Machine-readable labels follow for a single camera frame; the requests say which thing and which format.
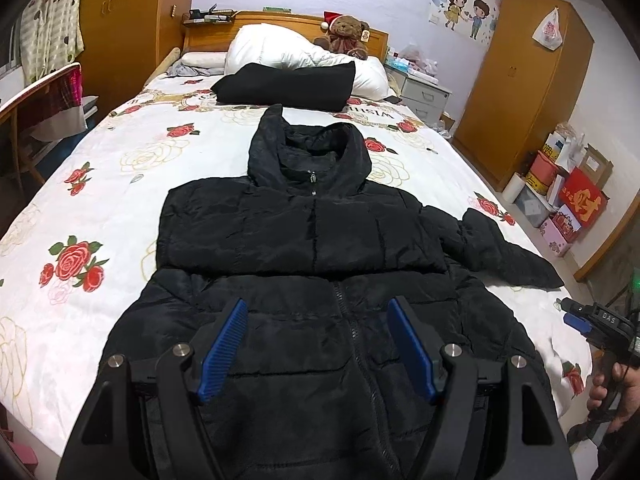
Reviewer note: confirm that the wooden headboard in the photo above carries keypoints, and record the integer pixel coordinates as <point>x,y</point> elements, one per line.
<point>280,19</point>

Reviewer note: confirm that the wooden chair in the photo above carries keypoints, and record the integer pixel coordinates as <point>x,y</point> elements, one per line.
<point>20,110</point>

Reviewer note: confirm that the pink patterned box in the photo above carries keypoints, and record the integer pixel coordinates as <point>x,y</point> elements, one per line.
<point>562,230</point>

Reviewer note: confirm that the person's right hand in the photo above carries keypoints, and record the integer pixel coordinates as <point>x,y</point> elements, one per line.
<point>627,395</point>

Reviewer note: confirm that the red bucket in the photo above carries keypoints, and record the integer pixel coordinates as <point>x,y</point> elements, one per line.
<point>544,172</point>

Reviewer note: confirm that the black hooded puffer jacket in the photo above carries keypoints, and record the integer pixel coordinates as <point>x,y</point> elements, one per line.
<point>310,260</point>

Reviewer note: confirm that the white pillow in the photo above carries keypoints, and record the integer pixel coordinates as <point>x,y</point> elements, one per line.
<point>202,59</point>
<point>270,47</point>

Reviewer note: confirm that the white paper bag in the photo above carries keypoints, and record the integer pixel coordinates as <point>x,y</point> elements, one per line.
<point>562,147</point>

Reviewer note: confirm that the red gift box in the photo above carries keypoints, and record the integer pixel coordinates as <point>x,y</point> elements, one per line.
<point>584,200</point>

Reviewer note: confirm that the cartoon couple wall sticker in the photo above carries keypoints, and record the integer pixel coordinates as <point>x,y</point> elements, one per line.
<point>465,5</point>

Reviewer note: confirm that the black folded cloth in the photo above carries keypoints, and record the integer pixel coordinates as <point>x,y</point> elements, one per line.
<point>285,85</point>

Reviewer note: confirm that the grey drawer nightstand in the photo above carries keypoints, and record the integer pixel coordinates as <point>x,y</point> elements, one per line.
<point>425,97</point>

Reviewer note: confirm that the blue tissue pack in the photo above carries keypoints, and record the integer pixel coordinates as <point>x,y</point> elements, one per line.
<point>400,64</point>

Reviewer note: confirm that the patterned curtain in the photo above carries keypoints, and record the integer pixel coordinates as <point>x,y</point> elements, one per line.
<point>52,20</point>

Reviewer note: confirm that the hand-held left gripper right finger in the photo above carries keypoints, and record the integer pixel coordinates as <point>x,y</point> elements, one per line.
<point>411,350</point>

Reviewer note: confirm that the white paper roll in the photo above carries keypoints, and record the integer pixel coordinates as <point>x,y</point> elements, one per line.
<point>513,187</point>

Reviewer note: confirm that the cardboard box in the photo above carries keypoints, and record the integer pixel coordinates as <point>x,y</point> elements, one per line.
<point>596,162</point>

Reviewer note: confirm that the pink and white cloth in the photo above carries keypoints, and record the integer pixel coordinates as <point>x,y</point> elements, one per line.
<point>62,105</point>

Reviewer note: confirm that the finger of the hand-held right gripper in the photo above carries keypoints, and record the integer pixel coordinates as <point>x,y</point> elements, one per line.
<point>575,305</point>
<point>577,324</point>

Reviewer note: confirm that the wooden wardrobe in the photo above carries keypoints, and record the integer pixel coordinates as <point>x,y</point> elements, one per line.
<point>520,90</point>
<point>130,25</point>

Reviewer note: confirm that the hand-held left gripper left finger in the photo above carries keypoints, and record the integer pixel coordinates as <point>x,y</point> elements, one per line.
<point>225,350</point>

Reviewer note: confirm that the brown teddy bear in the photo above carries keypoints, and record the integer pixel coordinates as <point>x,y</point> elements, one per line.
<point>347,35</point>

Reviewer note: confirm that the floral rose bed sheet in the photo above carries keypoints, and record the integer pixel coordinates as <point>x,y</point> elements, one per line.
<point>100,185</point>

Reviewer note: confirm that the white plastic bag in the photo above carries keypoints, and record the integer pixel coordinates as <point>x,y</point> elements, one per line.
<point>548,30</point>

